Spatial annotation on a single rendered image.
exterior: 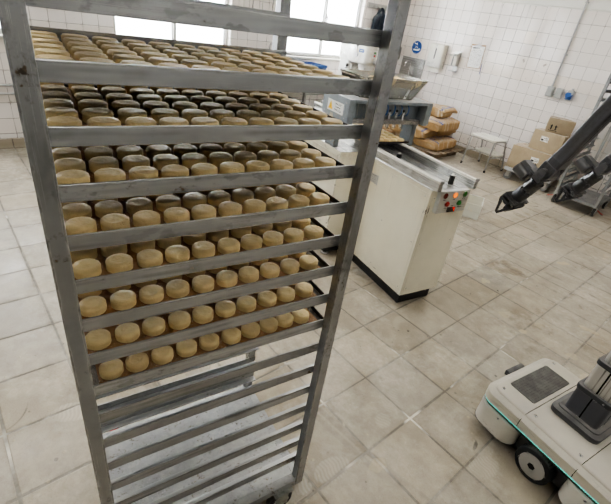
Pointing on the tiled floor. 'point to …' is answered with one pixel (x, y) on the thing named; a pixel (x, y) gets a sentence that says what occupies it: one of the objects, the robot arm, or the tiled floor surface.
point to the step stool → (487, 148)
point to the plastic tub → (473, 207)
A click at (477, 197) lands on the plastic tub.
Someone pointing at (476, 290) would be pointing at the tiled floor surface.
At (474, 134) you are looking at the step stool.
